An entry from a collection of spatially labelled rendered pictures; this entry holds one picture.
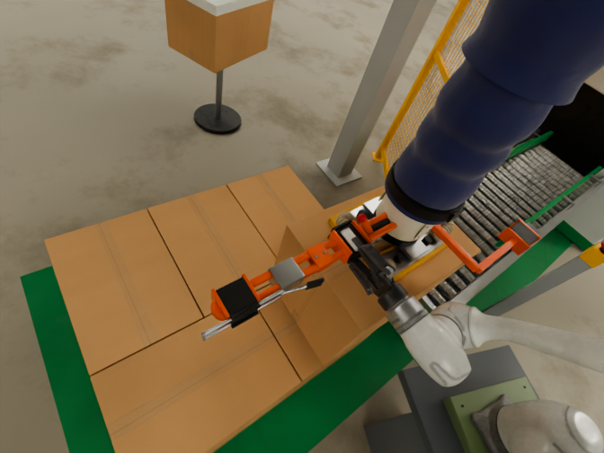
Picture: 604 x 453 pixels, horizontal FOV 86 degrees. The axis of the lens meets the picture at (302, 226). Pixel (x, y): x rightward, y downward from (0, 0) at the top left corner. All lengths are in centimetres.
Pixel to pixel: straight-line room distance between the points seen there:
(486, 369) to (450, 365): 63
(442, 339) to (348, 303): 27
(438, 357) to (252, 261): 92
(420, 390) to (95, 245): 135
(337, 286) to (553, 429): 65
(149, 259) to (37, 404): 82
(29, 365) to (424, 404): 171
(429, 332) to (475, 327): 16
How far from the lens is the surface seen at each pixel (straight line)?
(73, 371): 197
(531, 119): 81
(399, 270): 107
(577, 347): 84
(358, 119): 247
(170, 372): 131
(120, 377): 134
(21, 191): 264
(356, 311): 97
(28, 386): 201
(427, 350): 83
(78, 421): 191
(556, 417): 118
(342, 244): 87
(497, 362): 151
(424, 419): 126
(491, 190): 263
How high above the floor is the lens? 182
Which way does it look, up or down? 51 degrees down
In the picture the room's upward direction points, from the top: 22 degrees clockwise
